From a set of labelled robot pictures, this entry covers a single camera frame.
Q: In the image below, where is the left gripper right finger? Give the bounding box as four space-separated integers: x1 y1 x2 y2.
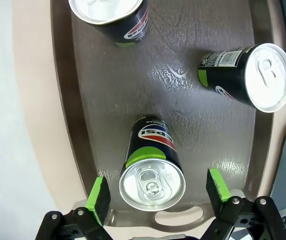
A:
200 168 286 240

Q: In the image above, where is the taupe plastic serving tray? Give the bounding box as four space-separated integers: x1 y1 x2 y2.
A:
49 0 286 228

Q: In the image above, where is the black Pepsi can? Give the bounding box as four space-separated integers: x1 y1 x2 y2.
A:
198 42 286 113
68 0 150 49
119 114 186 211

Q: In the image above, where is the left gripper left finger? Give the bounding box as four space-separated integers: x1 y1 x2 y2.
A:
34 175 113 240

